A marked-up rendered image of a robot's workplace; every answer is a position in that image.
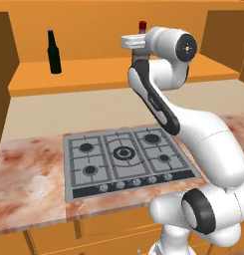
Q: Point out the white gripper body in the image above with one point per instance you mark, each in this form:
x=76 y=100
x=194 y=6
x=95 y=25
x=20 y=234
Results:
x=133 y=42

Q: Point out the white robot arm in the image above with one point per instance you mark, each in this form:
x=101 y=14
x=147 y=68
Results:
x=206 y=142

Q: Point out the brown cabinet door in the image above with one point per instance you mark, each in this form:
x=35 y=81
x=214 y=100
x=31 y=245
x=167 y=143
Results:
x=223 y=33
x=4 y=83

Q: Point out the red-capped bottle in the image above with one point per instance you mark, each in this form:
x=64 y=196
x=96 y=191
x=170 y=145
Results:
x=142 y=26

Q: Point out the dark green beer bottle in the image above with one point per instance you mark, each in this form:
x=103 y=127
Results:
x=54 y=56

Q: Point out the grey gas hob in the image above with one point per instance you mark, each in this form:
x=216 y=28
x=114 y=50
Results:
x=126 y=156

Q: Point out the grey hob knob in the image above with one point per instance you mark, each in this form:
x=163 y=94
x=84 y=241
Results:
x=103 y=188
x=136 y=182
x=120 y=185
x=167 y=177
x=152 y=179

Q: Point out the orange drawer front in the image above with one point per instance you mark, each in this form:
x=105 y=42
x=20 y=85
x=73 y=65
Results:
x=93 y=247
x=117 y=225

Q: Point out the open orange wall cabinet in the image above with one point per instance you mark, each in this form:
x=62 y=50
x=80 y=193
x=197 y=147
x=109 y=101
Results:
x=93 y=40

